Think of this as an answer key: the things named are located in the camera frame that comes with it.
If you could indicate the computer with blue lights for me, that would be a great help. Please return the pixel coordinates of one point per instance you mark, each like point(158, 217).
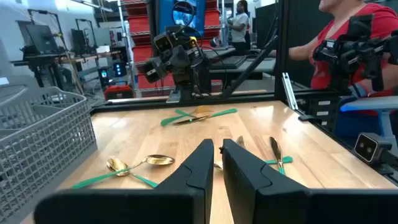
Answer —
point(119, 69)

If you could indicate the wooden workbench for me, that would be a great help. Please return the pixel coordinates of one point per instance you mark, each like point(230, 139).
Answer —
point(46, 57)

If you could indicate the grey mesh cutlery basket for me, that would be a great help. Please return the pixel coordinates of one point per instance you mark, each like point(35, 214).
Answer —
point(46, 140)

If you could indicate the black metal table frame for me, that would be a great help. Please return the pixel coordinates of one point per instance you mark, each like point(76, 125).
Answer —
point(186, 104)

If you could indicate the black keyboard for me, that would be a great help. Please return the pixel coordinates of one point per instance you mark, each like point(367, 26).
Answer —
point(228, 62)

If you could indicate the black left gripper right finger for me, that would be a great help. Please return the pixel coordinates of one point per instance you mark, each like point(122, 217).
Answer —
point(264, 199)

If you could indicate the red toolbox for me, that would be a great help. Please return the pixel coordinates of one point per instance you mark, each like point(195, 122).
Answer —
point(118, 92)

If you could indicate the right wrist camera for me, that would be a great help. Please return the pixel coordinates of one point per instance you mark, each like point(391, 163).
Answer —
point(163, 42)

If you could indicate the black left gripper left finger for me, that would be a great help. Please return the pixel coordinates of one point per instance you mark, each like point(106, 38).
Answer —
point(186, 199)

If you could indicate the person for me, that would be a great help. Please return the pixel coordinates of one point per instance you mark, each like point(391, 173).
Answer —
point(329, 28)
point(239, 28)

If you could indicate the red bin shelving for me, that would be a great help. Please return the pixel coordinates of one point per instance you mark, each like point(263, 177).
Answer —
point(140, 53)

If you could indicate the black monitor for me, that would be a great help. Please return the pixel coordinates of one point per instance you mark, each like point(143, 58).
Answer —
point(42, 39)
point(79, 40)

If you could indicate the grey desk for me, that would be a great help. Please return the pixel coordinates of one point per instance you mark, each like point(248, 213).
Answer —
point(261, 66)

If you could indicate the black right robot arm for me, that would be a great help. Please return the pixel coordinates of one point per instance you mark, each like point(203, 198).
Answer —
point(186, 82)

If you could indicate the black labelled drawer unit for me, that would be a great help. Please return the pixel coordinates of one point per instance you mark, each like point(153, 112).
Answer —
point(314, 115)

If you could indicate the silver metal bracket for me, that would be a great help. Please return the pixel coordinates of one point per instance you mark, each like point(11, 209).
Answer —
point(289, 90)

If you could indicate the blue display screen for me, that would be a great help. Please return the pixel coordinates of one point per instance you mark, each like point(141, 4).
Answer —
point(164, 15)

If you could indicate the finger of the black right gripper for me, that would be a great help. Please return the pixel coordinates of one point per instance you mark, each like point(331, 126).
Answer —
point(163, 67)
point(150, 71)

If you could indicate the grey table-level camera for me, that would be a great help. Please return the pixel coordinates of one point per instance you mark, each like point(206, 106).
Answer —
point(368, 147)

